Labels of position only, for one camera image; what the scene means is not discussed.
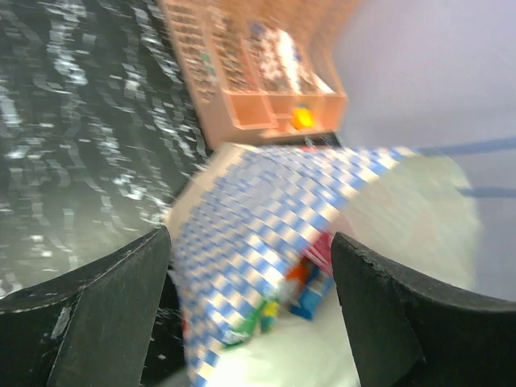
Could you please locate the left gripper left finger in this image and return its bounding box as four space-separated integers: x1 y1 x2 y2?
1 227 170 386

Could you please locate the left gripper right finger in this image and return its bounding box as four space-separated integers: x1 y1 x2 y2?
331 232 515 387

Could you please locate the orange candy pack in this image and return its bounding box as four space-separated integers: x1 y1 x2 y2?
285 260 314 286

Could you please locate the blue checkered paper bag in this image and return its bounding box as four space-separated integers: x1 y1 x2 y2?
163 136 516 387

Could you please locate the blue cookie pack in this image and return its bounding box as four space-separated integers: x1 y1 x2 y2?
289 274 334 321

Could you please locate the red snack packet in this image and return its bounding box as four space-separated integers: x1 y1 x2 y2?
304 232 333 275

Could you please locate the green candy pack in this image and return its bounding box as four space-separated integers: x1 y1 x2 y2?
223 300 280 347

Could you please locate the orange desk organizer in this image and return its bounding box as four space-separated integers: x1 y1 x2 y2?
159 1 357 148

